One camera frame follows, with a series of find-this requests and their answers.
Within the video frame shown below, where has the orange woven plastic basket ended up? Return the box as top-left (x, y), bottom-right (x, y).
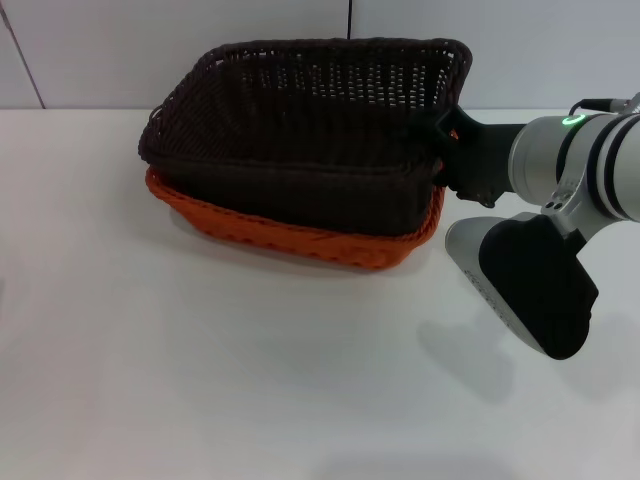
top-left (143, 167), bottom-right (447, 272)

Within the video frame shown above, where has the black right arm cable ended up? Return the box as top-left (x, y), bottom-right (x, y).
top-left (568, 97), bottom-right (637, 118)

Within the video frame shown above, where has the dark brown woven plastic basket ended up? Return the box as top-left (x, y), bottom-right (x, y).
top-left (135, 35), bottom-right (474, 237)

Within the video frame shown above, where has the right wrist camera housing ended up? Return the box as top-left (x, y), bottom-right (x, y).
top-left (444, 212), bottom-right (600, 362)

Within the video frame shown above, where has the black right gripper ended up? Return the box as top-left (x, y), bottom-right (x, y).
top-left (408, 107), bottom-right (522, 210)

